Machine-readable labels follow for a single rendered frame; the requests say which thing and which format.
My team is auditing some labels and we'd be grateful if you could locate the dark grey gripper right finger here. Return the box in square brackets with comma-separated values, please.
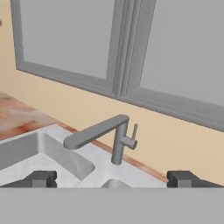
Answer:
[166, 170, 224, 188]

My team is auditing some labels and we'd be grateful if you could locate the grey framed window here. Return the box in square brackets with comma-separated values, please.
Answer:
[10, 0, 224, 133]

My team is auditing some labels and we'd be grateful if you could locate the grey sink faucet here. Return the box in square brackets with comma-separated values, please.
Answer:
[63, 114, 139, 166]

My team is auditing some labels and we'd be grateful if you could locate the white marble sink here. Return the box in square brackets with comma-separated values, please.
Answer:
[0, 122, 168, 188]

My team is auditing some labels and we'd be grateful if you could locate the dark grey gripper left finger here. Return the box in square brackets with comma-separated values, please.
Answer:
[1, 171, 58, 188]

